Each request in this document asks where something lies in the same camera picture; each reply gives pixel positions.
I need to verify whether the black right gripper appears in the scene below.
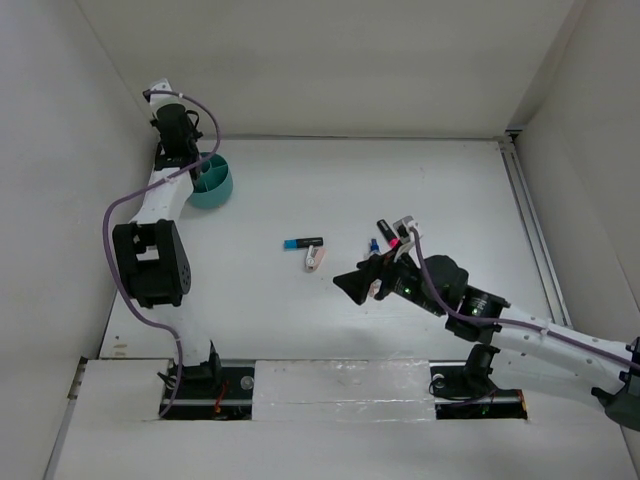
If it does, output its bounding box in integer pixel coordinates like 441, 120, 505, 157
333, 241, 446, 317

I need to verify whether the orange pen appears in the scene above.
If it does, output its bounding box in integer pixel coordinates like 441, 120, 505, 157
368, 280, 381, 298

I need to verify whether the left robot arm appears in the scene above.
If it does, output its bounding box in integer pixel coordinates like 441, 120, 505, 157
111, 99, 223, 397

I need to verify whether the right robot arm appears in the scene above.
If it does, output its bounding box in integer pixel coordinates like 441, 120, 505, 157
333, 252, 639, 430

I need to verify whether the pink cap black highlighter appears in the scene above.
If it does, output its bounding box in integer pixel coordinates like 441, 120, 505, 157
376, 219, 400, 249

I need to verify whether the teal round desk organizer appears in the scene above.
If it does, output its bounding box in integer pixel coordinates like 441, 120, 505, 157
188, 154, 234, 210

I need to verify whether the blue cap black highlighter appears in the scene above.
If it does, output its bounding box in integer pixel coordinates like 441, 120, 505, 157
283, 237, 324, 250

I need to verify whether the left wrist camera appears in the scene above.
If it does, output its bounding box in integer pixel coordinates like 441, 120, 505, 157
142, 78, 173, 107

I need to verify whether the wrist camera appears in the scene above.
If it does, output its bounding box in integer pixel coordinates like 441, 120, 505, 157
142, 78, 173, 107
393, 215, 422, 254

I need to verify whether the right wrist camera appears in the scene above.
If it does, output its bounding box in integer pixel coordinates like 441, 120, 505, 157
393, 215, 422, 254

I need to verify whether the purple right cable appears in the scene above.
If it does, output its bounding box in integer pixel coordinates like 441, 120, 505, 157
408, 227, 640, 371

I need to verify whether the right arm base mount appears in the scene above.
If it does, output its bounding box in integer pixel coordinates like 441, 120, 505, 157
428, 345, 528, 421

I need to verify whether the aluminium rail right side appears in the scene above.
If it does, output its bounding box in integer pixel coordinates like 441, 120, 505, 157
497, 130, 574, 328

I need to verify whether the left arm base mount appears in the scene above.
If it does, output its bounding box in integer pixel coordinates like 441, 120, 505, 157
162, 363, 255, 421

